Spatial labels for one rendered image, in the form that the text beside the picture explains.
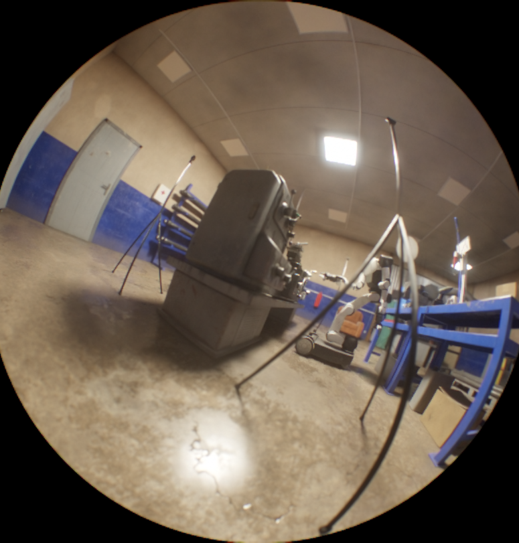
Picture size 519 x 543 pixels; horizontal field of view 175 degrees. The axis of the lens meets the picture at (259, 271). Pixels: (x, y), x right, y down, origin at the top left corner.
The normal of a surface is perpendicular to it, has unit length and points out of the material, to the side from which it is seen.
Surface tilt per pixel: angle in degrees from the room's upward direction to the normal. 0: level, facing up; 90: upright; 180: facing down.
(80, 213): 90
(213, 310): 90
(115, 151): 90
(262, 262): 90
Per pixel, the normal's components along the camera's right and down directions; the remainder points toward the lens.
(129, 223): 0.86, 0.31
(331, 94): -0.37, 0.93
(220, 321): -0.35, -0.22
